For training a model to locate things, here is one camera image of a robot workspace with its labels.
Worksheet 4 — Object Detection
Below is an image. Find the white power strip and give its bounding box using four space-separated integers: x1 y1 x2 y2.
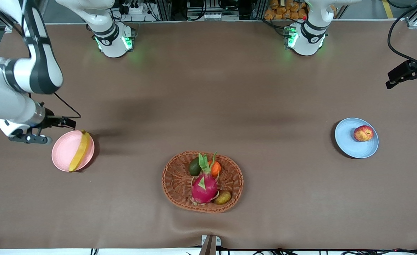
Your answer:
118 0 152 15

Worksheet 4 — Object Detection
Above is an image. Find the silver metal bracket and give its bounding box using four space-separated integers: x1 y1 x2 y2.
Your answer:
199 234 222 255

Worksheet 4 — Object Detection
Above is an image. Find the yellow banana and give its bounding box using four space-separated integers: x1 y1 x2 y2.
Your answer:
69 130 91 172

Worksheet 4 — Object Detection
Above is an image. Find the light blue plate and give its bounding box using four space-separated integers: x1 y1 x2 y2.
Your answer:
334 118 379 159

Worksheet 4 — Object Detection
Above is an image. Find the brown kiwi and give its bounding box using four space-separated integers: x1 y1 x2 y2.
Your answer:
215 191 232 205

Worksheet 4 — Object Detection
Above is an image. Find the brown wicker basket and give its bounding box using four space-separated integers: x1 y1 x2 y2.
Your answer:
162 151 244 213

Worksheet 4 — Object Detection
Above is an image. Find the orange snack bag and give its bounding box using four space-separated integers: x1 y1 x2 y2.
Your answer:
264 0 309 20

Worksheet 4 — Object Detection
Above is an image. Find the pink dragon fruit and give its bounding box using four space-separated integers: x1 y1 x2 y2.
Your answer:
191 152 219 206

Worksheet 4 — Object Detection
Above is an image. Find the orange tangerine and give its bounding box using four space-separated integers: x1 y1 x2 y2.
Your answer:
208 161 222 178

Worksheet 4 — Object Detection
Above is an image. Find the red yellow apple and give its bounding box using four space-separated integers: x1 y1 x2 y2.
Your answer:
354 125 374 142

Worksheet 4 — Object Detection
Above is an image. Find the pink plate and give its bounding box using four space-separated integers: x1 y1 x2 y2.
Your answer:
51 130 95 172

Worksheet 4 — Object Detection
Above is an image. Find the brown table cloth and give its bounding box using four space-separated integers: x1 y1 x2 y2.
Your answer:
0 19 417 250

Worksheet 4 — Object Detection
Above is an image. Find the dark green avocado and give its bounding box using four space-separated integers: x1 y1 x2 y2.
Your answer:
189 157 202 177

